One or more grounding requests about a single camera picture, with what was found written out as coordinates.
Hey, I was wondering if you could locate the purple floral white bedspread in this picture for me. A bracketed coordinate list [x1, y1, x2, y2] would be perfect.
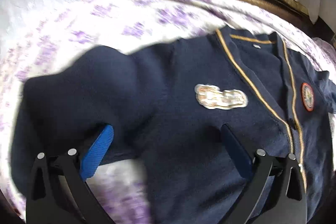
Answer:
[1, 0, 335, 220]

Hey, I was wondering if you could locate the navy blue knit cardigan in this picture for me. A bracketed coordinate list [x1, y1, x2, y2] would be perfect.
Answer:
[11, 27, 335, 223]

